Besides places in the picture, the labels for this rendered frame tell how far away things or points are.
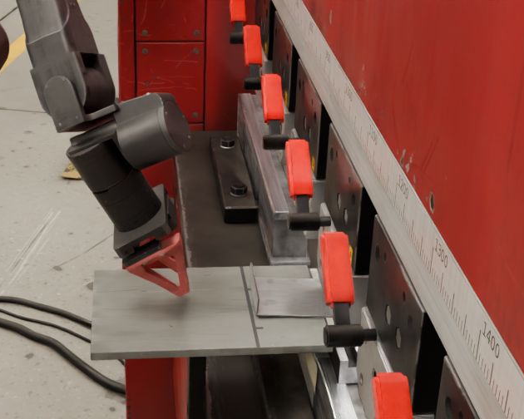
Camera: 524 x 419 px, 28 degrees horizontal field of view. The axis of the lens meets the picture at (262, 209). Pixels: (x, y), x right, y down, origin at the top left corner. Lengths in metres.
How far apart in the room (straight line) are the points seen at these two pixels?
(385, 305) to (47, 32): 0.50
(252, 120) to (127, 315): 0.71
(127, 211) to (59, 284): 2.13
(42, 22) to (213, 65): 0.89
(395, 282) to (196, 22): 1.24
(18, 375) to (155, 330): 1.71
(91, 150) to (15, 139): 3.23
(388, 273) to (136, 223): 0.40
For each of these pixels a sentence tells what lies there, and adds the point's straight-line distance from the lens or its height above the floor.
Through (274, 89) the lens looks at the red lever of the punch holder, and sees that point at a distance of 1.21.
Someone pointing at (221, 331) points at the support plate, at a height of 1.00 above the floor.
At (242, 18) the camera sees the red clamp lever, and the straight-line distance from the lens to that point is 1.57.
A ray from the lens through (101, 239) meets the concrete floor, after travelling 3.50.
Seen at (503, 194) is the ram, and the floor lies 1.40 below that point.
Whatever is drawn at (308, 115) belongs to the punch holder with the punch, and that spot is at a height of 1.23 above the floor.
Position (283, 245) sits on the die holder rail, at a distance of 1.55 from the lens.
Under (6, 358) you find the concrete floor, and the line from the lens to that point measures 2.94.
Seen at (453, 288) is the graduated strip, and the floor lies 1.31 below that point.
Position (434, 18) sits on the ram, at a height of 1.45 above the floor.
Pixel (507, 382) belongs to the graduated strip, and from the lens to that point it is 0.57.
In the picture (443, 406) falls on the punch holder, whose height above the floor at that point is 1.24.
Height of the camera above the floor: 1.63
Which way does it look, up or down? 26 degrees down
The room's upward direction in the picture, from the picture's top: 3 degrees clockwise
